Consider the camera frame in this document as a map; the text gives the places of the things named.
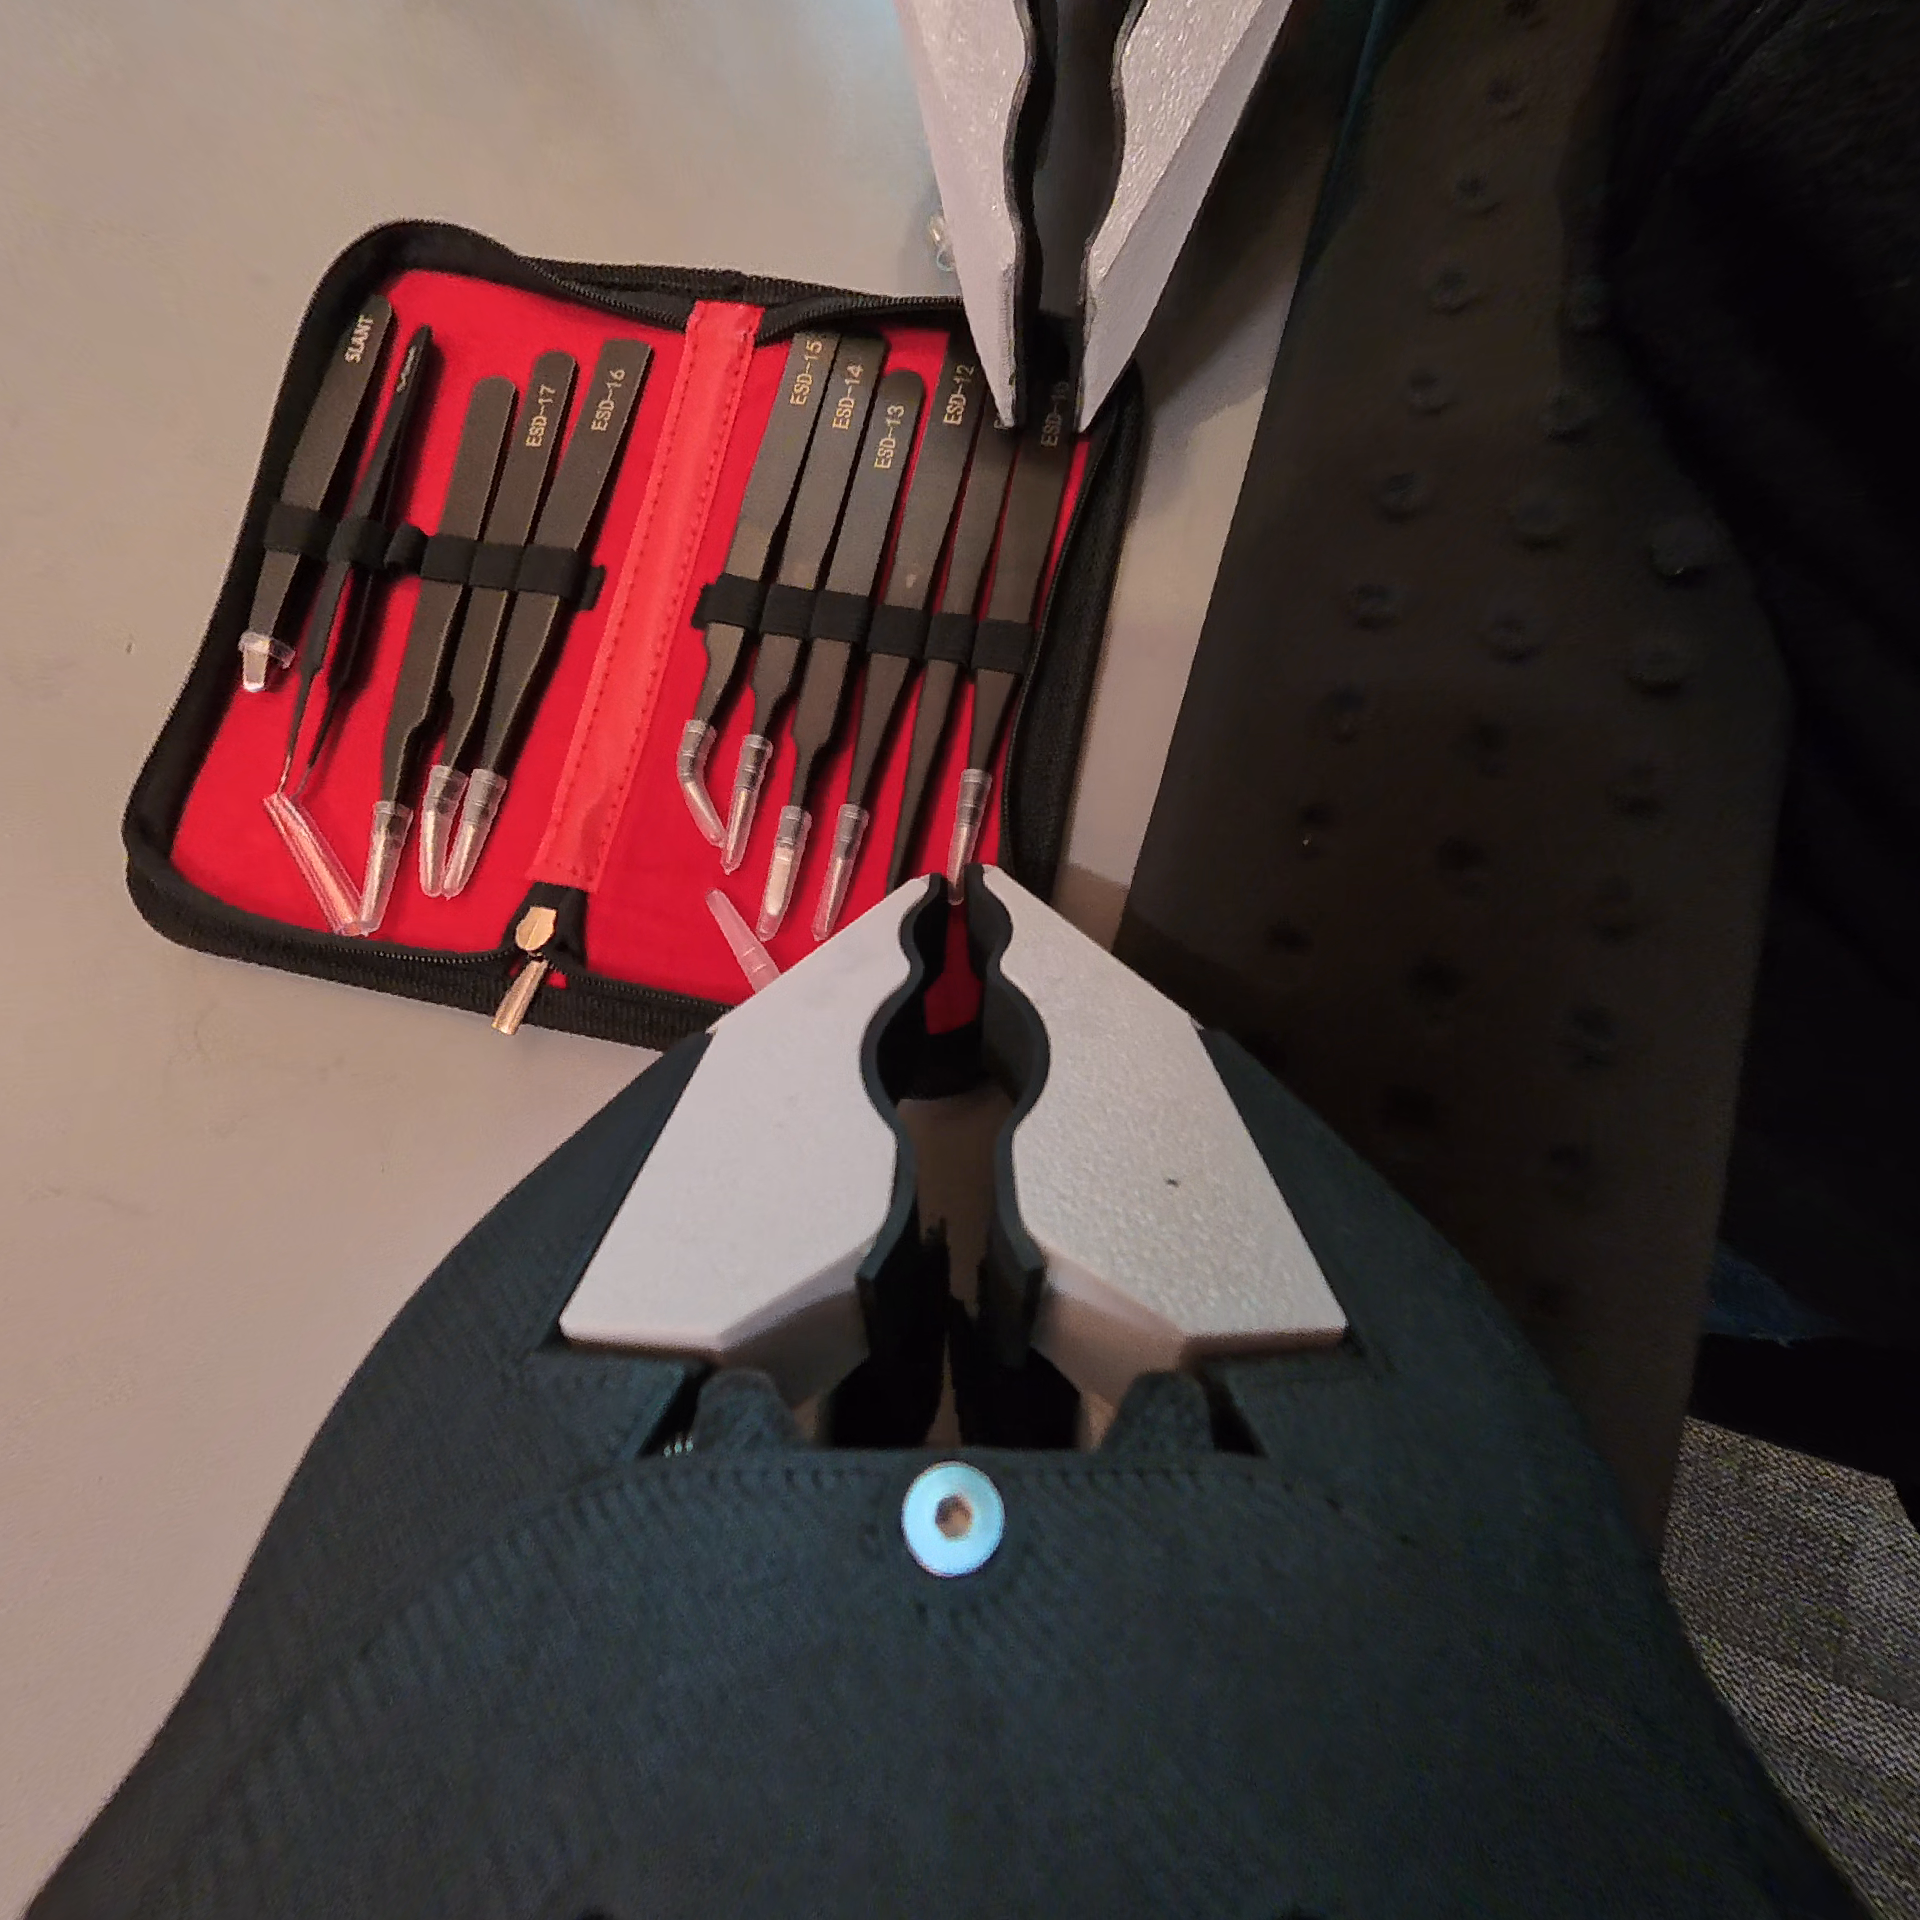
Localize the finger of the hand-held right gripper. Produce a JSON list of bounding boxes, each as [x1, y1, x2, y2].
[[900, 0, 1057, 424], [1074, 0, 1292, 407]]

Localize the set of black tweezers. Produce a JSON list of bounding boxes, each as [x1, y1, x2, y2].
[[235, 301, 1081, 937]]

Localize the black red tweezers case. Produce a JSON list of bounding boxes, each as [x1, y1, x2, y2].
[[121, 217, 1144, 1051]]

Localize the black straight fine tweezers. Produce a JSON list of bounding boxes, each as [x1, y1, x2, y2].
[[949, 407, 1077, 877]]

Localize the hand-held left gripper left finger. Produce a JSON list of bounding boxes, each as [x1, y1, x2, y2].
[[562, 872, 937, 1407]]

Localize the long clear tip sleeve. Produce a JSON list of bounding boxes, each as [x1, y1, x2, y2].
[[265, 795, 387, 937]]

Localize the black perforated wrist rest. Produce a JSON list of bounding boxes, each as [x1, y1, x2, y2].
[[1119, 0, 1801, 1531]]

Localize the clear tweezers tip cap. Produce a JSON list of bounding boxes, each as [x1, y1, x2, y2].
[[709, 888, 785, 992]]

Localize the black needle-tip tweezers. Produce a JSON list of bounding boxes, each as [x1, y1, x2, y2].
[[276, 331, 437, 808]]

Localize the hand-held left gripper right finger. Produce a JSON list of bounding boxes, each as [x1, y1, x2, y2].
[[977, 872, 1353, 1407]]

